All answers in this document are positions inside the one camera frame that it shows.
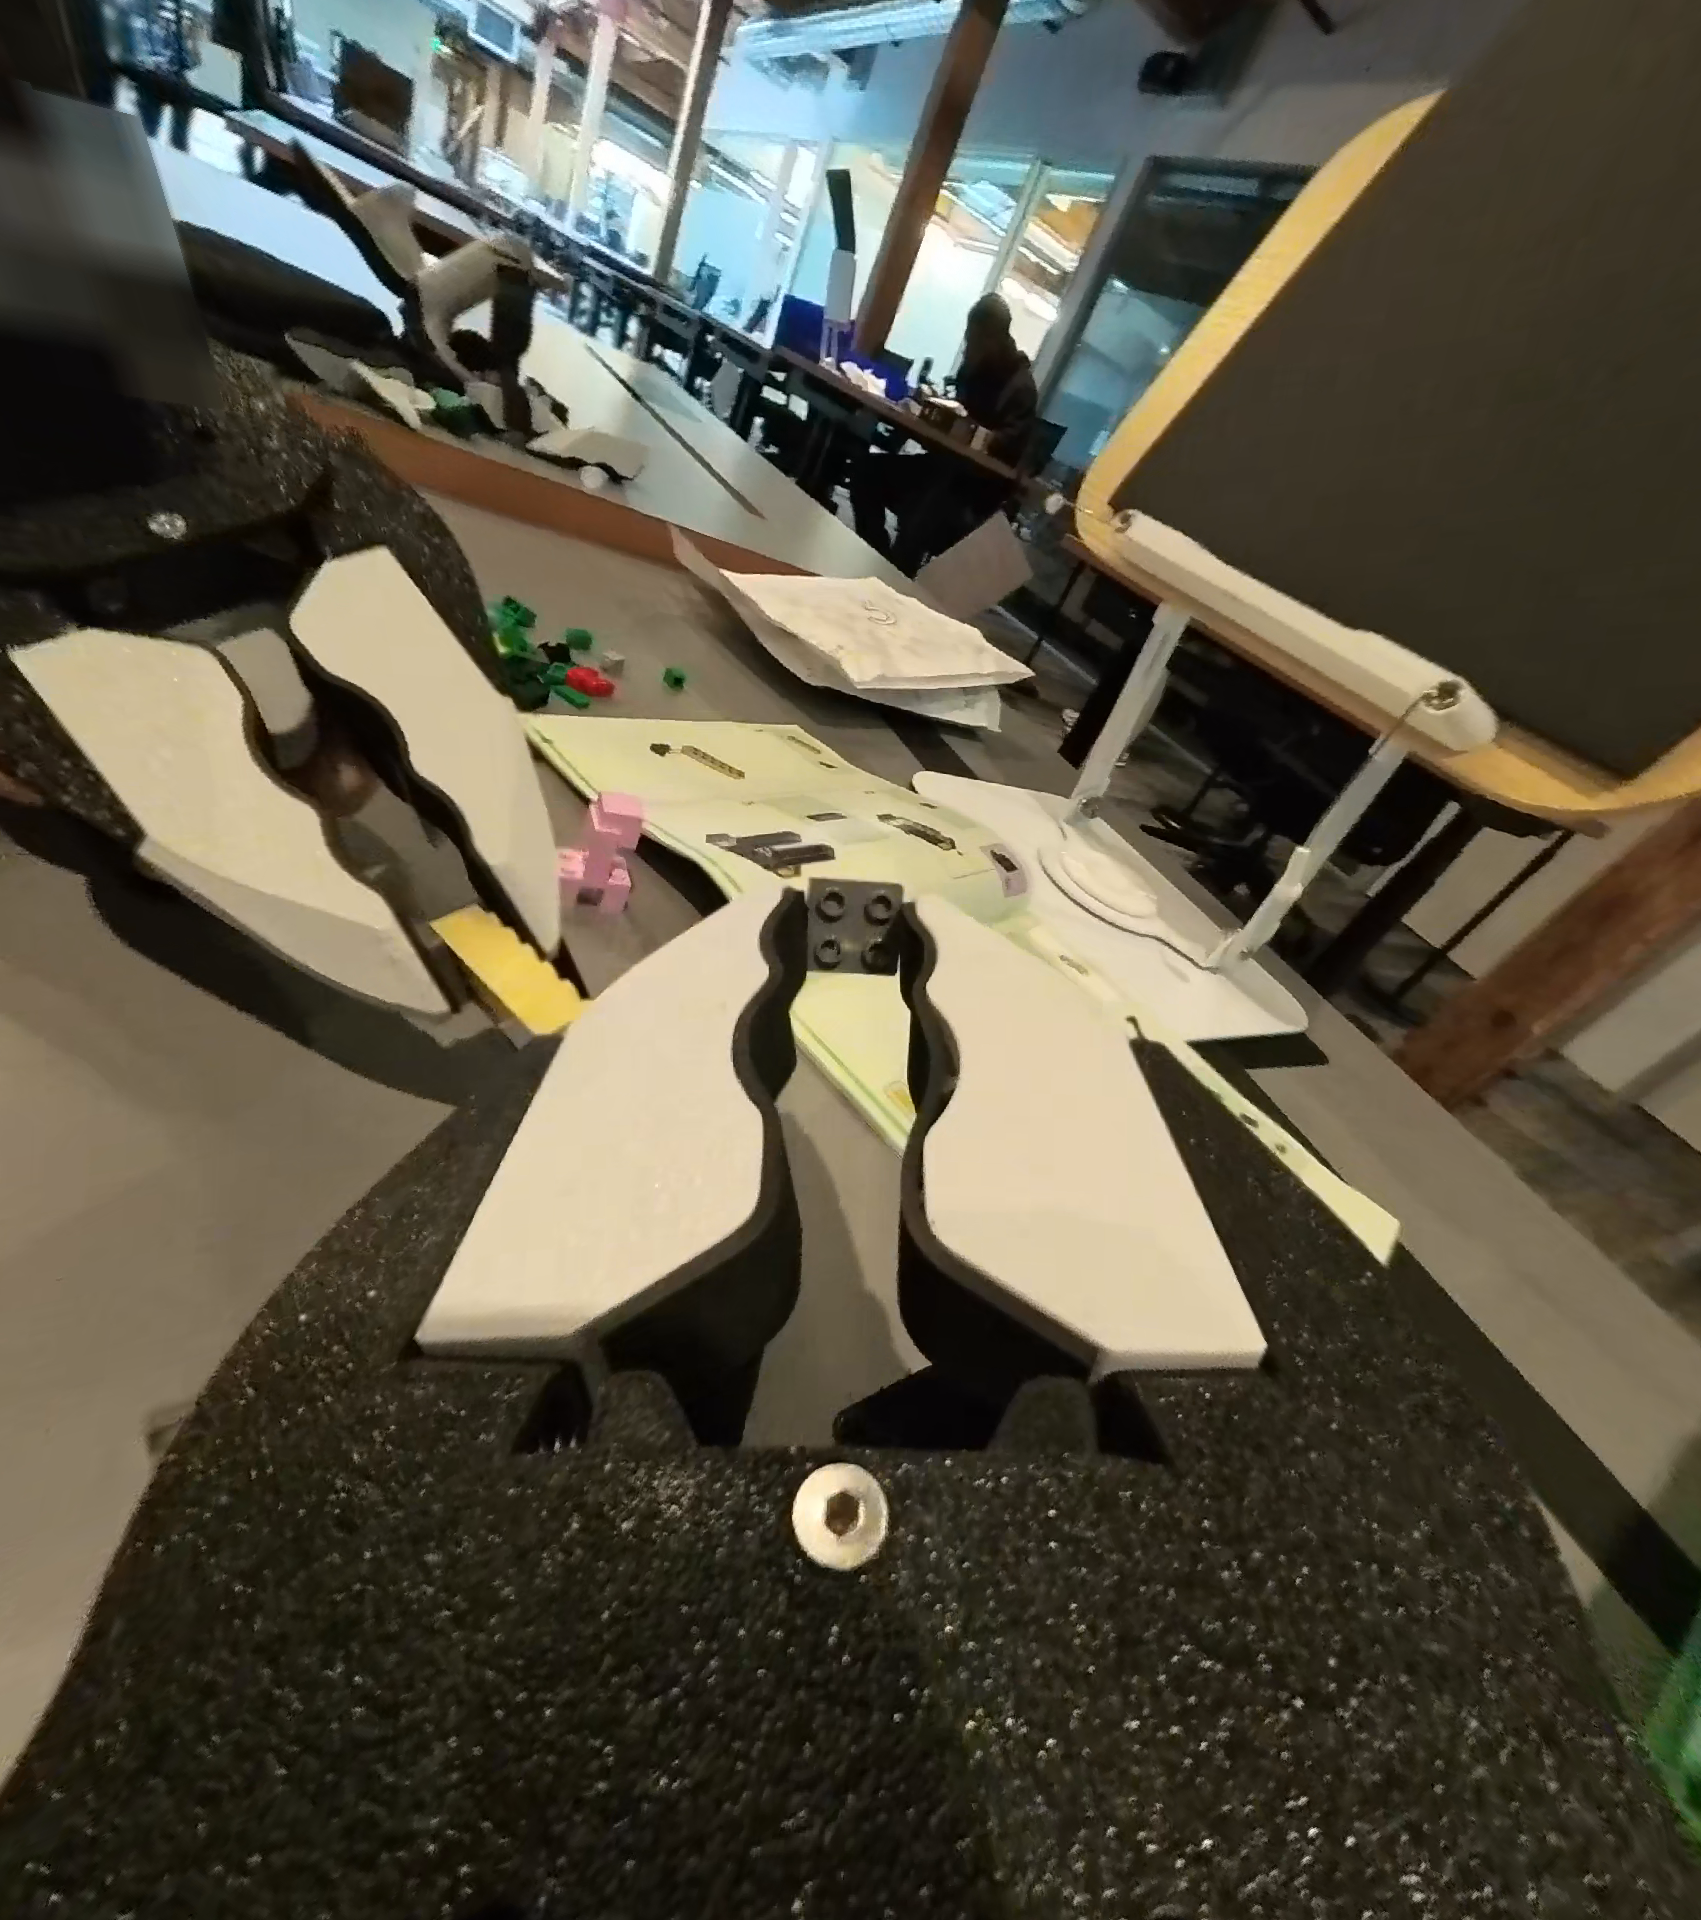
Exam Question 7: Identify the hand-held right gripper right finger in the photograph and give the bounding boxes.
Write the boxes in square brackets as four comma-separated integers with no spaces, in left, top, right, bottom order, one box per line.
[826,893,1272,1454]

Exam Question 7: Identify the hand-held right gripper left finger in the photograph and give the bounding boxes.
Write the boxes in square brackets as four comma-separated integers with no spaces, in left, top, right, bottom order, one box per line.
[410,884,811,1451]

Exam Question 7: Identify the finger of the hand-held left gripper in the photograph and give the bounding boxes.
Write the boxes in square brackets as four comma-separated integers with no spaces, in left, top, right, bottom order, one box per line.
[7,631,469,1030]
[283,545,566,966]

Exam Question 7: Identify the yellow toy brick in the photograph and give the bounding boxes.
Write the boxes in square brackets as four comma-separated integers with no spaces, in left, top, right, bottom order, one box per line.
[431,905,593,1040]

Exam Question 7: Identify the black square toy brick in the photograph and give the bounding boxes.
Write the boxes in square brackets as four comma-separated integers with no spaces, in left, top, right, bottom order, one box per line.
[801,874,915,978]

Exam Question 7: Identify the grey desk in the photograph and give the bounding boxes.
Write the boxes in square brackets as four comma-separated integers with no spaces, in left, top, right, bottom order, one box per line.
[0,495,1701,1698]

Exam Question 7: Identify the white desk lamp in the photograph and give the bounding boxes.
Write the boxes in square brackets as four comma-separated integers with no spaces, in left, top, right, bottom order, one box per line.
[910,506,1502,1040]

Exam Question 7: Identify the pile of green bricks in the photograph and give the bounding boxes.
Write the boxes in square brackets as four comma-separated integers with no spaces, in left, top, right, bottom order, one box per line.
[484,593,695,711]

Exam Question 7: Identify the pink toy brick figure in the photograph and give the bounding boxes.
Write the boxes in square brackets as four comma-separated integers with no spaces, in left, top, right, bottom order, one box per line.
[556,790,648,912]

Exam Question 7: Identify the long white table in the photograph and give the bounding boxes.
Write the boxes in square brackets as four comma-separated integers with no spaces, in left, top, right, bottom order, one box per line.
[286,323,867,580]

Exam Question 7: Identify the light green instruction booklet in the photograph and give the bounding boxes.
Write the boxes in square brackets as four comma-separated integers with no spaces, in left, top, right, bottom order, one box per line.
[521,712,1403,1266]

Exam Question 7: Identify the torn cardboard packaging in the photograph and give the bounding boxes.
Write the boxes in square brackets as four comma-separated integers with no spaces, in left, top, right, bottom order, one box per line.
[286,143,642,491]

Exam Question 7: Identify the white paper bag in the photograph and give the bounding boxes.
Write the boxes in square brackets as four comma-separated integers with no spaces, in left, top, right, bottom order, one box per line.
[670,524,1038,700]
[872,682,1008,738]

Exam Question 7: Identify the grey cardboard piece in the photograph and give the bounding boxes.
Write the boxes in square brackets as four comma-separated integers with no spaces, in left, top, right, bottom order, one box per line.
[922,516,1038,618]

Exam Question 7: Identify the brown wooden beam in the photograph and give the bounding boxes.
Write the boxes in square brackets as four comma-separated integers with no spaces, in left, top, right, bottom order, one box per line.
[1396,780,1701,1110]

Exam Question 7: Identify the brown wooden pillar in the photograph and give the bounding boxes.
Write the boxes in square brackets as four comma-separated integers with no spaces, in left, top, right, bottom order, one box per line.
[854,0,1008,355]

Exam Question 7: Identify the dark panel with wooden edge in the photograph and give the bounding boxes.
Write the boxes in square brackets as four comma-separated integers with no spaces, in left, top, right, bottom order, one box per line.
[1072,0,1701,835]

